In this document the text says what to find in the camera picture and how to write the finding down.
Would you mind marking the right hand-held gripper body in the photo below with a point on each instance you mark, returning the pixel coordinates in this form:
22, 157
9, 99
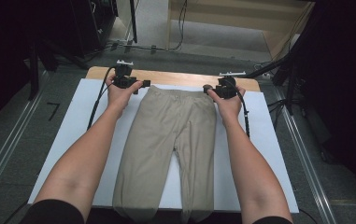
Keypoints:
227, 88

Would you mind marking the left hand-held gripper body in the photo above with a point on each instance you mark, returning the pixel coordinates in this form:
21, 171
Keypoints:
123, 76

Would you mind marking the beige pants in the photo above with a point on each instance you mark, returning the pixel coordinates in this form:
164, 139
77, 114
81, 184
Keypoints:
166, 140

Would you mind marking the person's left hand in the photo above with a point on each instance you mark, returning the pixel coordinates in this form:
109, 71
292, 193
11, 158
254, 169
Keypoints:
119, 96

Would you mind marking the person's right hand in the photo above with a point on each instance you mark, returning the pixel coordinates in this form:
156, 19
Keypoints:
230, 109

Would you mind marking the wooden table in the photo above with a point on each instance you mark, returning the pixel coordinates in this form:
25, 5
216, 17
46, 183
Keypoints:
172, 77

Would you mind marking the black upright pole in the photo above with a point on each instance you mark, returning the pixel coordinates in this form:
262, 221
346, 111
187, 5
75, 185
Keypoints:
133, 20

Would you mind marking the black metal stand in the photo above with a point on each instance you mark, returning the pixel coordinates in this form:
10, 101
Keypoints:
287, 87
35, 71

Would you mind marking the black cabinet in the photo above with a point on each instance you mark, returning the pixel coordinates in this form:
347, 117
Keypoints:
90, 25

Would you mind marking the white table mat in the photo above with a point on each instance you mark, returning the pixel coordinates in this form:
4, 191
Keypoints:
73, 124

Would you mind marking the wooden shelf unit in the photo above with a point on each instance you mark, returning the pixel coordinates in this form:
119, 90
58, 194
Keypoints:
228, 18

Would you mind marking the dark curtain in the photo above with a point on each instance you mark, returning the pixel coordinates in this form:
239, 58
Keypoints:
347, 77
4, 37

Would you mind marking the black sleeve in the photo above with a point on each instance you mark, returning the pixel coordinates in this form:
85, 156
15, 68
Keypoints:
54, 213
273, 221

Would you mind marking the metal floor rail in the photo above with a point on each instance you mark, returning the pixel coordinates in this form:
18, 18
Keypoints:
303, 149
7, 149

